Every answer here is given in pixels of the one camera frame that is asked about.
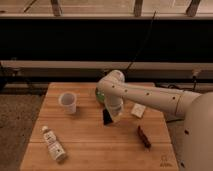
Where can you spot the translucent arm tip tool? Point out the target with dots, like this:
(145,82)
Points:
(117,117)

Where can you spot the black eraser block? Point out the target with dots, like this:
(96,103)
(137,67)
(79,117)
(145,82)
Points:
(106,117)

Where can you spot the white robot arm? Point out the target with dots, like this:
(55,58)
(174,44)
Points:
(196,108)

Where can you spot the white rectangular block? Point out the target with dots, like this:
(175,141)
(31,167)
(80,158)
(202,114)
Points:
(138,110)

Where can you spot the green bowl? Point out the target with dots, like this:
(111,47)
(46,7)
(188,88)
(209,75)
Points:
(99,96)

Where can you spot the dark red snack bar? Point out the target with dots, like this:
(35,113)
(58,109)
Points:
(143,137)

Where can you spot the white plastic cup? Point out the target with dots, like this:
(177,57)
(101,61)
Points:
(68,101)

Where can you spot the small labelled plastic bottle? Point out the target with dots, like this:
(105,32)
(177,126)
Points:
(55,148)

